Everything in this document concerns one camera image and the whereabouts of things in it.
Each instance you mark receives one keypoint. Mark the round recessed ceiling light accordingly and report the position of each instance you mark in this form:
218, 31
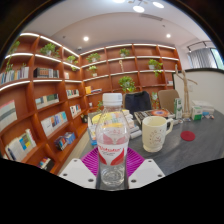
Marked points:
168, 35
86, 38

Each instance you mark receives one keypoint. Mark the wooden wall shelf unit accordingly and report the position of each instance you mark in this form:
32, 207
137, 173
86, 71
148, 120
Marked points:
50, 106

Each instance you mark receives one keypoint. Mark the stack of white boxes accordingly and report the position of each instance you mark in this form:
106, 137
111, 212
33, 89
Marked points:
205, 106

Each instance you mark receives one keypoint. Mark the flat round red coaster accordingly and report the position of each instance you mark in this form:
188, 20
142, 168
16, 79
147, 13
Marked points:
187, 135

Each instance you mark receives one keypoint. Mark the tan chair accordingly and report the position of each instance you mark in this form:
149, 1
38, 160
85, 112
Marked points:
167, 98

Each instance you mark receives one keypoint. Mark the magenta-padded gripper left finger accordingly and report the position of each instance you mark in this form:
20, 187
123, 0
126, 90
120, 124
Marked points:
78, 171

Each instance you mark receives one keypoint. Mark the wooden artist mannequin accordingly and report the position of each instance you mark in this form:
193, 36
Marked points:
185, 90

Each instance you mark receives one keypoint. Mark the dark office chair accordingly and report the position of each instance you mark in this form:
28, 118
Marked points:
137, 101

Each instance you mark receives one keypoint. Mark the stack of books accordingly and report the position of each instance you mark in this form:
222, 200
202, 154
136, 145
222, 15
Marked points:
133, 128

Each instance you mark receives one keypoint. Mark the window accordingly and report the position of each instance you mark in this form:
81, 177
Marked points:
218, 59

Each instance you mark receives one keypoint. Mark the green and white tissue box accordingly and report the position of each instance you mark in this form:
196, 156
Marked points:
196, 113

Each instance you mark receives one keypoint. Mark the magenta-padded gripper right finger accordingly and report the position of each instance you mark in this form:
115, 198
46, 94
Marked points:
146, 171

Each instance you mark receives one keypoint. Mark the cream mug with red print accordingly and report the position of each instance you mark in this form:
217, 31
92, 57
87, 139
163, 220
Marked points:
154, 133

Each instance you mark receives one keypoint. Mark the dark book with colourful cover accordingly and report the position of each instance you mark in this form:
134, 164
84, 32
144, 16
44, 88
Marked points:
156, 112

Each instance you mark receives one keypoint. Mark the black track light rail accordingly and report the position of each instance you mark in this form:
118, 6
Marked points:
200, 44

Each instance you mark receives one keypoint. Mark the clear plastic water bottle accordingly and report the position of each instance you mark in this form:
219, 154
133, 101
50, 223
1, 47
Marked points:
112, 146

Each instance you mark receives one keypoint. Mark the branched ceiling lamp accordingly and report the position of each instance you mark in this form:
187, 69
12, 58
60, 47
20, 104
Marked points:
138, 8

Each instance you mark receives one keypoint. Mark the grey curtain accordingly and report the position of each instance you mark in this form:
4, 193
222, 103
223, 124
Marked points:
200, 58

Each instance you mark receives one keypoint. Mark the green and white carton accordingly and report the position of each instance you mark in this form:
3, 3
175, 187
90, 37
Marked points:
178, 108

